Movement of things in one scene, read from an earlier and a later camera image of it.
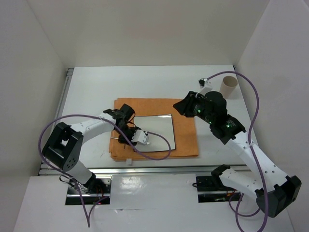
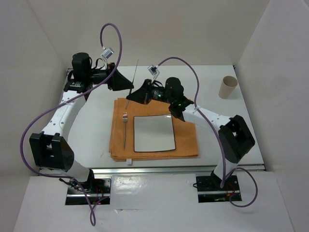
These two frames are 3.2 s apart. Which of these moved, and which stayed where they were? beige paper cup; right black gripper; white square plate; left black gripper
Moved: right black gripper; left black gripper
Stayed: beige paper cup; white square plate
